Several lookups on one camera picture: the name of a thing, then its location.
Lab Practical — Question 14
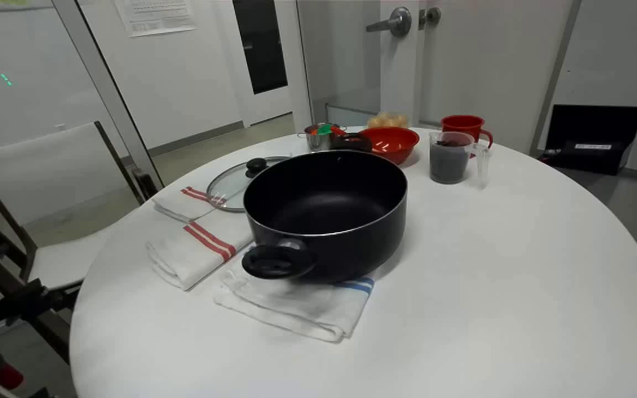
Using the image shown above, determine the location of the glass lid with black knob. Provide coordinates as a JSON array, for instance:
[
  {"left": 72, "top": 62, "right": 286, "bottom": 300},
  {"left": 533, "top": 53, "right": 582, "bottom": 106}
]
[{"left": 207, "top": 155, "right": 293, "bottom": 214}]

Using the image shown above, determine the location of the black cooking pot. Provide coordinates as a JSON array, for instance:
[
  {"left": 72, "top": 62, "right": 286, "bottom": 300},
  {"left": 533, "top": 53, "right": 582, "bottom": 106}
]
[{"left": 242, "top": 149, "right": 411, "bottom": 285}]

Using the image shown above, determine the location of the tin can with coloured items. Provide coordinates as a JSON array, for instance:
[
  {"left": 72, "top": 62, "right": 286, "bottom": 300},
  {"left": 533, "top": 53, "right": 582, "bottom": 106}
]
[{"left": 303, "top": 121, "right": 335, "bottom": 155}]

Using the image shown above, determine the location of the red bowl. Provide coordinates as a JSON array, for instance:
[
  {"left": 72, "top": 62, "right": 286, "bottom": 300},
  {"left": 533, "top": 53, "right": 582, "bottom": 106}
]
[{"left": 359, "top": 126, "right": 423, "bottom": 167}]

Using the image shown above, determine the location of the yellowish bread ball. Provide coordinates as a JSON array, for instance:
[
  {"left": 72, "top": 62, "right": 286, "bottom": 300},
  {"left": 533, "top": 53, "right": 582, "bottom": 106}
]
[{"left": 368, "top": 111, "right": 411, "bottom": 131}]

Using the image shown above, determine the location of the white towel with blue stripes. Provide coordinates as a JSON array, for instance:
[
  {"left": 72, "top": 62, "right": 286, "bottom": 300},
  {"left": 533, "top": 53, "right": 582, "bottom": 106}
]
[{"left": 213, "top": 261, "right": 376, "bottom": 345}]

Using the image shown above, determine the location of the gray mug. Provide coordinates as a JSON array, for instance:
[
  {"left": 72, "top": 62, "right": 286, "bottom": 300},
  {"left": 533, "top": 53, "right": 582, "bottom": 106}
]
[{"left": 428, "top": 131, "right": 479, "bottom": 185}]

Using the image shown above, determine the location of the white towel with red stripes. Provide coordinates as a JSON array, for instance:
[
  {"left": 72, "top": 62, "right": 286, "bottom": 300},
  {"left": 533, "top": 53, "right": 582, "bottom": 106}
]
[
  {"left": 147, "top": 209, "right": 257, "bottom": 294},
  {"left": 150, "top": 184, "right": 232, "bottom": 226}
]

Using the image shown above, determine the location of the red mug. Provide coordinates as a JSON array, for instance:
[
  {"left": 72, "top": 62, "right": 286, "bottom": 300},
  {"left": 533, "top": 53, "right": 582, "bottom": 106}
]
[{"left": 440, "top": 112, "right": 495, "bottom": 149}]

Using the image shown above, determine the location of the white door with dark window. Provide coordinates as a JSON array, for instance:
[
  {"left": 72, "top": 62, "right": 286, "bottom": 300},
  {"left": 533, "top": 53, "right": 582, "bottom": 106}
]
[{"left": 215, "top": 0, "right": 314, "bottom": 128}]

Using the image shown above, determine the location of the small clear plastic cup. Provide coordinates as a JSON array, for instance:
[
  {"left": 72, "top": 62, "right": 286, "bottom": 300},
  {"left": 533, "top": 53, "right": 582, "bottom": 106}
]
[{"left": 473, "top": 141, "right": 493, "bottom": 190}]

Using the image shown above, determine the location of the silver door lock knob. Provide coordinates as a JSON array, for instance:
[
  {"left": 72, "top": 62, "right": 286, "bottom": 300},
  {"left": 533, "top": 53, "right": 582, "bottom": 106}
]
[{"left": 417, "top": 4, "right": 443, "bottom": 31}]

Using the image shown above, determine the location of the white paper notice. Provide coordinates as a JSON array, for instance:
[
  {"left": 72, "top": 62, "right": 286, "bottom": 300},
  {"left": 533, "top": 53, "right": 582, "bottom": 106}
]
[{"left": 115, "top": 0, "right": 197, "bottom": 40}]

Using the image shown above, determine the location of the black whiteboard marker holder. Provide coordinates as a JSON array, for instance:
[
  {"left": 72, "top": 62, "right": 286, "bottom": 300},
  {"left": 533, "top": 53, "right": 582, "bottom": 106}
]
[{"left": 538, "top": 101, "right": 637, "bottom": 176}]

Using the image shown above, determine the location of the black equipment stand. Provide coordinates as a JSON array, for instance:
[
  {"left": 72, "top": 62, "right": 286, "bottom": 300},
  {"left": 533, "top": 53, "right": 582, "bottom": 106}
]
[{"left": 0, "top": 197, "right": 85, "bottom": 398}]

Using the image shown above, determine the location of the silver door lever handle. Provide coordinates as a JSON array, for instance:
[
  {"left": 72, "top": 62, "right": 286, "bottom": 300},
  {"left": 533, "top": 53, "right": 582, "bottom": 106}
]
[{"left": 363, "top": 4, "right": 415, "bottom": 40}]

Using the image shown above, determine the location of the grey metal frame post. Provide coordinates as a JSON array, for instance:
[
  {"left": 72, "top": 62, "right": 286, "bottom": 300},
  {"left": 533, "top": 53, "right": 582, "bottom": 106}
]
[{"left": 51, "top": 0, "right": 166, "bottom": 191}]

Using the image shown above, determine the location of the white chair with dark frame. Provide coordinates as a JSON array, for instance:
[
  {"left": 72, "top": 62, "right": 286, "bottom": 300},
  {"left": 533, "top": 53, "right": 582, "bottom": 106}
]
[{"left": 0, "top": 118, "right": 149, "bottom": 294}]

